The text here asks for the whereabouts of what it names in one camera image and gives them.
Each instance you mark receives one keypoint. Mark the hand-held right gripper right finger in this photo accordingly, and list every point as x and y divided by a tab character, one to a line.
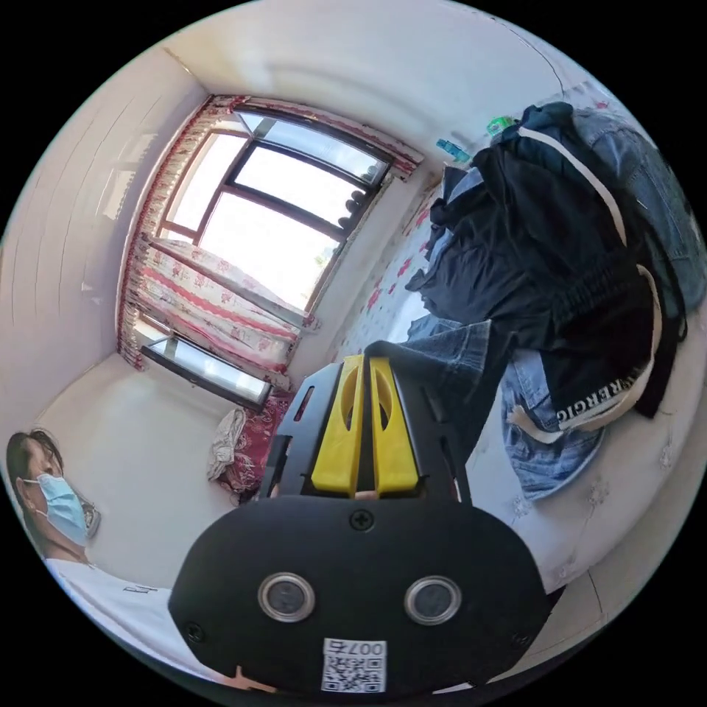
395	447

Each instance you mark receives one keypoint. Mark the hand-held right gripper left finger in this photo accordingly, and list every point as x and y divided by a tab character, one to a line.
334	442

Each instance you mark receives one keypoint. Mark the dark blue jeans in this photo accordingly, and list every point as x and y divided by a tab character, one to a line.
450	364

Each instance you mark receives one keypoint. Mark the person's right hand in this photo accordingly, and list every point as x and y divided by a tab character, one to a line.
247	681

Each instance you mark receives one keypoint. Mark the red flowered blanket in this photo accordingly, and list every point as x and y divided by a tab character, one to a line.
259	436

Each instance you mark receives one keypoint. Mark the red and white flowered curtain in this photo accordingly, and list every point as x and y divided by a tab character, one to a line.
193	298

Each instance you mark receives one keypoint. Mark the bed with white flowered sheet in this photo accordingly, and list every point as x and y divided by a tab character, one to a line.
613	508

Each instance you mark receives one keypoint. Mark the pile of clothes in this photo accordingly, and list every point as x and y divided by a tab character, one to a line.
552	248

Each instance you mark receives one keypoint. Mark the person's body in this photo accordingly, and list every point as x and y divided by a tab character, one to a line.
105	602

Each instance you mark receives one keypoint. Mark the window with dark frame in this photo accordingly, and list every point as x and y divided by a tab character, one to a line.
259	204

